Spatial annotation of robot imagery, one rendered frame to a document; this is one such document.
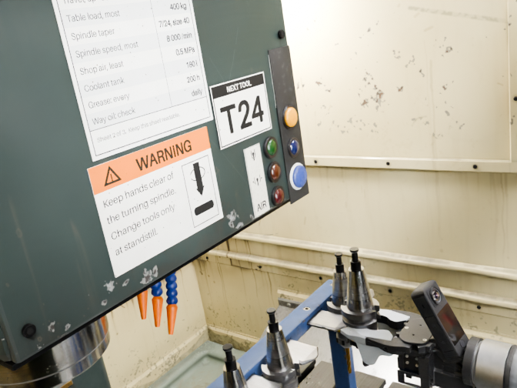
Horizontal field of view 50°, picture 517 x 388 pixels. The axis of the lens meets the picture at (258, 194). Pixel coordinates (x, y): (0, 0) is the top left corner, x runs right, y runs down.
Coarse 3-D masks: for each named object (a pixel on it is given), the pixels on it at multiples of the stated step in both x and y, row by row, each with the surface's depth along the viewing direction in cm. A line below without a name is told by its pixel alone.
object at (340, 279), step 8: (336, 272) 105; (344, 272) 104; (336, 280) 105; (344, 280) 105; (336, 288) 105; (344, 288) 105; (336, 296) 106; (344, 296) 105; (336, 304) 106; (344, 304) 105
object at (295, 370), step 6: (294, 360) 92; (264, 366) 91; (294, 366) 91; (264, 372) 90; (270, 372) 90; (282, 372) 89; (288, 372) 89; (294, 372) 89; (300, 372) 92; (270, 378) 89; (276, 378) 89; (282, 378) 88; (288, 378) 89; (294, 378) 90; (288, 384) 89; (294, 384) 90
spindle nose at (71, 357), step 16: (96, 320) 66; (80, 336) 63; (96, 336) 65; (48, 352) 61; (64, 352) 62; (80, 352) 63; (96, 352) 65; (0, 368) 60; (32, 368) 60; (48, 368) 61; (64, 368) 62; (80, 368) 63; (0, 384) 61; (16, 384) 61; (32, 384) 61; (48, 384) 62
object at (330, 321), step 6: (318, 312) 107; (324, 312) 106; (330, 312) 106; (312, 318) 105; (318, 318) 105; (324, 318) 104; (330, 318) 104; (336, 318) 104; (312, 324) 103; (318, 324) 103; (324, 324) 102; (330, 324) 102; (336, 324) 102; (342, 324) 102; (330, 330) 101; (336, 330) 101
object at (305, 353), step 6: (288, 342) 99; (294, 342) 98; (300, 342) 98; (294, 348) 96; (300, 348) 96; (306, 348) 96; (312, 348) 96; (318, 348) 96; (294, 354) 95; (300, 354) 94; (306, 354) 94; (312, 354) 94; (318, 354) 94; (300, 360) 93; (306, 360) 93; (312, 360) 93
